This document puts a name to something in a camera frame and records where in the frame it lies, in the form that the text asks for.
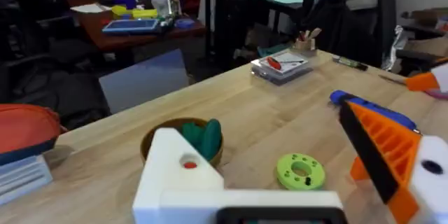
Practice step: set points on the red and blue soft case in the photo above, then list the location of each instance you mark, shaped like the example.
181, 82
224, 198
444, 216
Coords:
24, 129

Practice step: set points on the pink toy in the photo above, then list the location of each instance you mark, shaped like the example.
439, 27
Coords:
439, 94

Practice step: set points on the wooden pen holder with tools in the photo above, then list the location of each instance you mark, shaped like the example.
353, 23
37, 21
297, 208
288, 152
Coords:
304, 43

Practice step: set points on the white ribbed box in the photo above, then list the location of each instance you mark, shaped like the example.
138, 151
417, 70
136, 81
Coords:
21, 178

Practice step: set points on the blue tablet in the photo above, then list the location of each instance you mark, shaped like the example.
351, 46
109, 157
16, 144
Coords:
131, 25

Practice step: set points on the thin metal tool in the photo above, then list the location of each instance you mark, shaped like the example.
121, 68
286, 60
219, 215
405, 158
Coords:
392, 79

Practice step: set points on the clear plastic boxes with tool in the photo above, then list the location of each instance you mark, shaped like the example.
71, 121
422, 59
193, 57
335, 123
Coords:
281, 68

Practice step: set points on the wooden tub with green toys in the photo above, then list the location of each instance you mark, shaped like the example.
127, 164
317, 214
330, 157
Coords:
206, 140

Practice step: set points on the green disc with holes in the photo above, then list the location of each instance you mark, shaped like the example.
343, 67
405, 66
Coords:
290, 178

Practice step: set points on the blue-grey flat board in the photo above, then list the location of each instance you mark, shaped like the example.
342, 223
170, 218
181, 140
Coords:
143, 80

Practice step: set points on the left gripper bare white left finger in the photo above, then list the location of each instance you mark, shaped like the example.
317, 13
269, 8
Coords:
175, 182

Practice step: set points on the blue electric screwdriver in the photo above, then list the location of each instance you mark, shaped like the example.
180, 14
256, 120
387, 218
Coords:
378, 108

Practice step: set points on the silver foil bag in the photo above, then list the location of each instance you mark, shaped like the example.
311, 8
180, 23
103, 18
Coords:
393, 49

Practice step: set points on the yellow box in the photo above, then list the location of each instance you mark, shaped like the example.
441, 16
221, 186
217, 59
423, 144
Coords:
143, 13

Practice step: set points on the brown side table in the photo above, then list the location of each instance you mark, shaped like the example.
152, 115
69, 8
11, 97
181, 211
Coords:
115, 40

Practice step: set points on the black office chair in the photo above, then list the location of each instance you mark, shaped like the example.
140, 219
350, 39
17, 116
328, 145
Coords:
385, 24

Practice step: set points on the green and black marker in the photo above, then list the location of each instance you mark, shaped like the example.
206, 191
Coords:
350, 63

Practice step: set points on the left gripper orange white right finger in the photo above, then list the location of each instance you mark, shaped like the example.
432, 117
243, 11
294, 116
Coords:
392, 147

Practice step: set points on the orange white finger of the right gripper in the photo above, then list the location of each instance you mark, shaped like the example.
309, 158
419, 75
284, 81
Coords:
425, 81

